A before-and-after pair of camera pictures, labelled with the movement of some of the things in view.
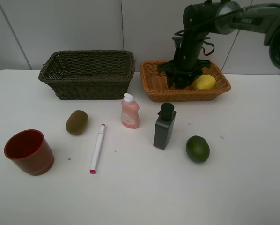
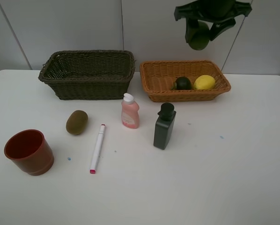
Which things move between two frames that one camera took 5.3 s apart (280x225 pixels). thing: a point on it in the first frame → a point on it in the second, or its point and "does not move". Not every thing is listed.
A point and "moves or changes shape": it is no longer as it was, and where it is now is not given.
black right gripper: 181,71 → 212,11
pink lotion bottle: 129,111 does not move
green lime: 197,148 moves or changes shape
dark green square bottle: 164,127 does not move
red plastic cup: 29,150 does not move
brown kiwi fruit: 76,122 does not move
